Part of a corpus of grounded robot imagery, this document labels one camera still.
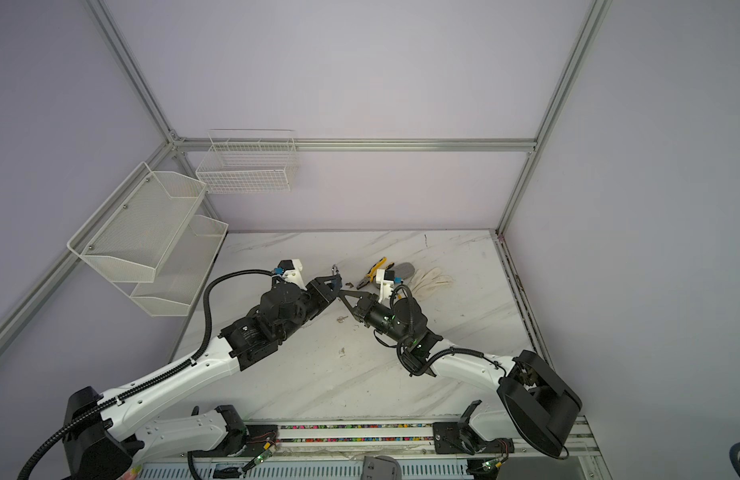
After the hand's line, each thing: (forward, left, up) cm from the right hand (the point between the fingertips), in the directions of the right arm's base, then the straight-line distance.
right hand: (334, 298), depth 69 cm
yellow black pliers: (+28, -7, -27) cm, 40 cm away
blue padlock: (+5, -1, +1) cm, 5 cm away
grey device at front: (-30, -11, -26) cm, 42 cm away
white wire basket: (+48, +35, +7) cm, 60 cm away
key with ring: (+9, +3, -27) cm, 29 cm away
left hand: (+4, -1, 0) cm, 5 cm away
